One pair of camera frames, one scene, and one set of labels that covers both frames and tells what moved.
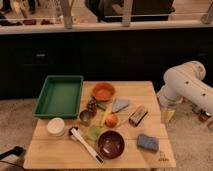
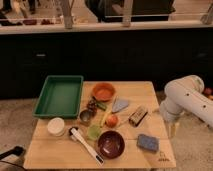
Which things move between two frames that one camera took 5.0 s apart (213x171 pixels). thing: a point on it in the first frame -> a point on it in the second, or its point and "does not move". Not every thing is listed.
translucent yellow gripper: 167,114 -> 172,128
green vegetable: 101,106 does not move
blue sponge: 148,142 does not move
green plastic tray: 60,97 does not move
